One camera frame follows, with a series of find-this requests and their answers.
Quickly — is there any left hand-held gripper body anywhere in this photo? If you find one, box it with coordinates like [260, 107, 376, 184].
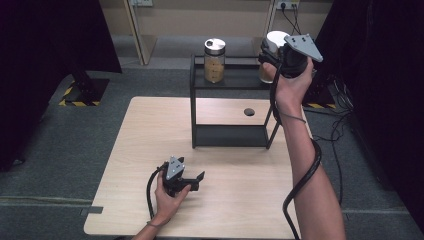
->
[161, 155, 198, 198]

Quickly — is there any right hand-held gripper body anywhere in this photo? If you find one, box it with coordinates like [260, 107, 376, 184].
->
[277, 33, 324, 80]

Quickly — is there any glass jar white lid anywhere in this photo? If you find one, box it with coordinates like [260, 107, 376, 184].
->
[259, 30, 290, 84]

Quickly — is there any black metal shelf rack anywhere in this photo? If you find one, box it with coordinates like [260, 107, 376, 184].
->
[189, 53, 282, 150]

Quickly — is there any person's right hand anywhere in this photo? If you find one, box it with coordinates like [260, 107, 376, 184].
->
[262, 57, 316, 115]

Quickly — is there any person's left hand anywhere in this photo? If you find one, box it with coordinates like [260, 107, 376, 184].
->
[151, 170, 193, 225]

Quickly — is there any black stand base striped tape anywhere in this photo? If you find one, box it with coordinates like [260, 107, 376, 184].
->
[58, 71, 111, 108]
[302, 74, 338, 110]

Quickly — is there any glass jar silver lid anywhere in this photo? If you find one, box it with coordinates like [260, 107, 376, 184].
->
[203, 37, 227, 84]

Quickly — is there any grey floor tape strip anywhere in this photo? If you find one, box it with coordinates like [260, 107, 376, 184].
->
[79, 205, 105, 216]

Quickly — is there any black curtain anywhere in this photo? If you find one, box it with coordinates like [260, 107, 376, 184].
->
[0, 0, 123, 173]
[313, 0, 424, 231]

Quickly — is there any beige partition post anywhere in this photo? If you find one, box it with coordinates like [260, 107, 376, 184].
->
[123, 0, 158, 66]
[251, 0, 278, 57]

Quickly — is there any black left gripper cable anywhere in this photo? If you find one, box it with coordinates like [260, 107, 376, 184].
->
[145, 162, 169, 221]

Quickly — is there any black wall power cable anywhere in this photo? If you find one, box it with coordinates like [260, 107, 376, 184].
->
[281, 3, 303, 36]

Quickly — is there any grey wrist hair tie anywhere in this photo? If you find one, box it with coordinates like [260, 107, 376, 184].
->
[279, 112, 307, 125]

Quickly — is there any black floor cable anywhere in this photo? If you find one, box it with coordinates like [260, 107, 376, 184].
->
[313, 76, 355, 206]

